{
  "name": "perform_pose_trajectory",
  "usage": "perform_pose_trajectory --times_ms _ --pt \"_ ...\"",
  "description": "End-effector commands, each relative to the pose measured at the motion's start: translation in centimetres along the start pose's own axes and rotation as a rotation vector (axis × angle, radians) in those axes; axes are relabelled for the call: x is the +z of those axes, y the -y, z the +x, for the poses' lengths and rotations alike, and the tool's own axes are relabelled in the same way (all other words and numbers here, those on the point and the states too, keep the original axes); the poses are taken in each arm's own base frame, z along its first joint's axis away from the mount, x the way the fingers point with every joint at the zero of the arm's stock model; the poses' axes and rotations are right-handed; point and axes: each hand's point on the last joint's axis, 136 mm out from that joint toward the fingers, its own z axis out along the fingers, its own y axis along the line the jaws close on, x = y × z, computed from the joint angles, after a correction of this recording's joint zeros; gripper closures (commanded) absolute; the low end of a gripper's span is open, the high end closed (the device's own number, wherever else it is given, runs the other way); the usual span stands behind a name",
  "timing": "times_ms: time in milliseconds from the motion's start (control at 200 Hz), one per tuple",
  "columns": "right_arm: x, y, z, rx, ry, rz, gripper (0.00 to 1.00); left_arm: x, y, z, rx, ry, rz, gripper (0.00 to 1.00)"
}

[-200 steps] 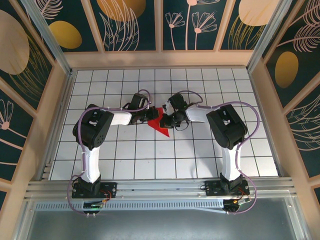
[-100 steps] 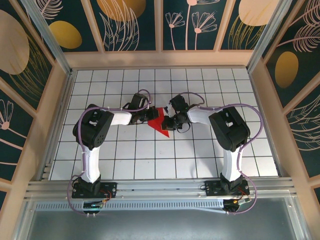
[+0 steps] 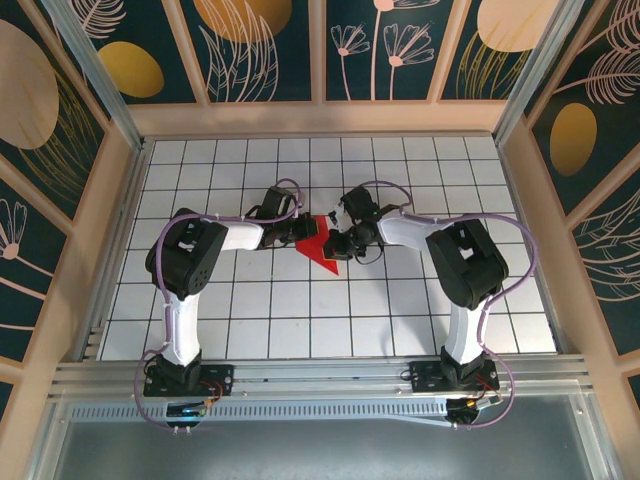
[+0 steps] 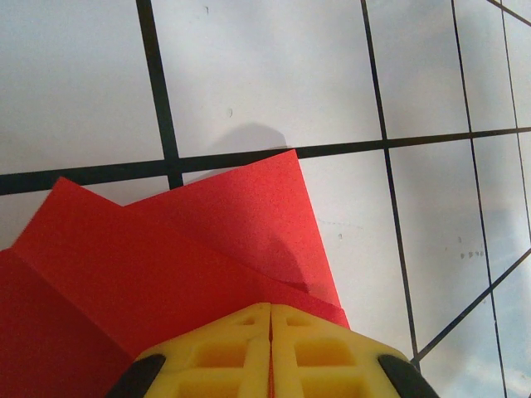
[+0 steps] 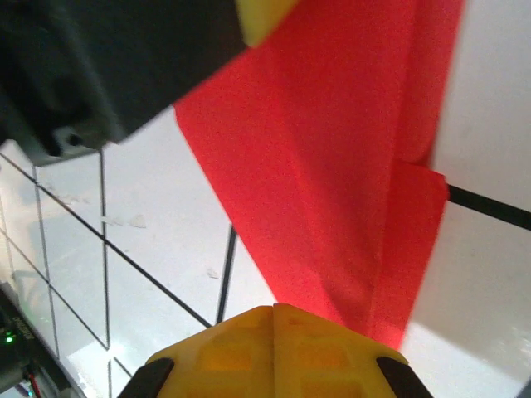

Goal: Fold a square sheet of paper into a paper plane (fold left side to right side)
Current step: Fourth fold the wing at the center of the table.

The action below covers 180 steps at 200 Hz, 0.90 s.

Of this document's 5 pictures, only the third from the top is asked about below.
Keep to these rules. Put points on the red paper sheet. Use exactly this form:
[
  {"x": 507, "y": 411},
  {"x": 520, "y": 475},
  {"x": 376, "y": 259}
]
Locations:
[{"x": 312, "y": 250}]

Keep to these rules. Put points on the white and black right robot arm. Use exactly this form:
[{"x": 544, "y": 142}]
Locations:
[{"x": 467, "y": 260}]

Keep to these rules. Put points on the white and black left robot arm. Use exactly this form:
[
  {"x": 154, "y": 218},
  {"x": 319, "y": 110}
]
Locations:
[{"x": 187, "y": 255}]

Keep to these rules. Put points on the grey metal sheet panel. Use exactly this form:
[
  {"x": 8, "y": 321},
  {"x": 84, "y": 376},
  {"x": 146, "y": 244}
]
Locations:
[{"x": 320, "y": 452}]

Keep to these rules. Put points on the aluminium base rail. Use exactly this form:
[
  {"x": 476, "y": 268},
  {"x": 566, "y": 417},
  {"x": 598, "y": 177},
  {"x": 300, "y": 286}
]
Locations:
[{"x": 320, "y": 375}]

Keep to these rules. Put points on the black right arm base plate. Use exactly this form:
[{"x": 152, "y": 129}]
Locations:
[{"x": 425, "y": 376}]

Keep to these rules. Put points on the aluminium side rail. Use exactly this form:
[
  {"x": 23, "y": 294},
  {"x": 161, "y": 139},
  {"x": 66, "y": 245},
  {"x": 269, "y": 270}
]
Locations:
[
  {"x": 532, "y": 240},
  {"x": 117, "y": 240}
]

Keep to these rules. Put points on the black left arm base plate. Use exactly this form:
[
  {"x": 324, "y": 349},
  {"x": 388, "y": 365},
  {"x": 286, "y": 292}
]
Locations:
[{"x": 220, "y": 380}]

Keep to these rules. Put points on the aluminium corner post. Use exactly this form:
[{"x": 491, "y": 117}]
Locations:
[
  {"x": 535, "y": 75},
  {"x": 100, "y": 85}
]

